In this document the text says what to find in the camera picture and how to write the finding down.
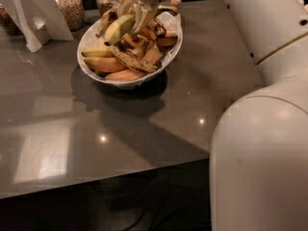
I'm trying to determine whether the white oval bowl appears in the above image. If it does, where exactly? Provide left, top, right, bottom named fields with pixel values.
left=77, top=12, right=183, bottom=90

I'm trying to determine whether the spotted banana at rim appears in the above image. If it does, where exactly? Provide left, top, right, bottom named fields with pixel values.
left=95, top=8, right=117, bottom=38

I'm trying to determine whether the glass jar right back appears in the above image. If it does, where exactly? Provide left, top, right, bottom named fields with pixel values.
left=169, top=0, right=183, bottom=13

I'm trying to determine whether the yellow banana left small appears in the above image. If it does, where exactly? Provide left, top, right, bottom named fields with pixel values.
left=81, top=46, right=113, bottom=58

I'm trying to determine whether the white folded sign stand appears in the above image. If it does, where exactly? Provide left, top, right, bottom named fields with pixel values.
left=0, top=0, right=73, bottom=52

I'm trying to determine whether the glass jar of nuts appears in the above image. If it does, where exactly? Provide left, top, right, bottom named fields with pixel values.
left=55, top=0, right=85, bottom=31

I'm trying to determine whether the orange banana right side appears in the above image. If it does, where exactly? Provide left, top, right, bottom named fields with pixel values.
left=158, top=31, right=178, bottom=47

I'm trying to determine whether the large green-yellow banana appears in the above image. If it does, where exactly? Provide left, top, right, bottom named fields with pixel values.
left=104, top=13, right=135, bottom=46

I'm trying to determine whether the orange ripe banana left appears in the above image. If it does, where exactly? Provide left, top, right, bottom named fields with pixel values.
left=84, top=57, right=126, bottom=73

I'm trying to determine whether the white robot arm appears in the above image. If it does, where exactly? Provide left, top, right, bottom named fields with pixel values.
left=209, top=0, right=308, bottom=231

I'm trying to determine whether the glass jar far left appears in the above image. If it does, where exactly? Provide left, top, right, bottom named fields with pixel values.
left=0, top=7, right=21, bottom=36

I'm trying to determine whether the orange banana front bottom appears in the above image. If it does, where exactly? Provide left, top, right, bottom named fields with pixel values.
left=105, top=69, right=144, bottom=82

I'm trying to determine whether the spotted brown banana front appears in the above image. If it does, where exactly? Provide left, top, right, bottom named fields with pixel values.
left=111, top=46, right=158, bottom=73

